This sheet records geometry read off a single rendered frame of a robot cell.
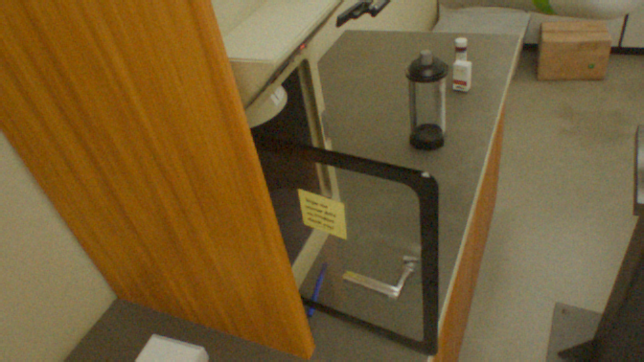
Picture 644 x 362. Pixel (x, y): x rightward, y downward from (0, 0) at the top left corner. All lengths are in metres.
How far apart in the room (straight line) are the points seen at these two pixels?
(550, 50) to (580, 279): 1.70
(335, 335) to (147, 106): 0.57
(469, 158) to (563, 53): 2.28
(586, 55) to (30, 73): 3.24
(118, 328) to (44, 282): 0.18
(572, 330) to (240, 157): 1.74
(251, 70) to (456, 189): 0.74
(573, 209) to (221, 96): 2.24
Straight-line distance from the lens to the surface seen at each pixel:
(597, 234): 2.54
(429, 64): 1.27
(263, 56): 0.62
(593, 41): 3.55
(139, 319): 1.15
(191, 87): 0.59
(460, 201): 1.21
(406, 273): 0.71
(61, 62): 0.73
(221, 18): 0.72
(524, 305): 2.20
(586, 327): 2.18
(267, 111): 0.87
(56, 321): 1.17
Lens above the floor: 1.76
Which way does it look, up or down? 40 degrees down
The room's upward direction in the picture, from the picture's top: 12 degrees counter-clockwise
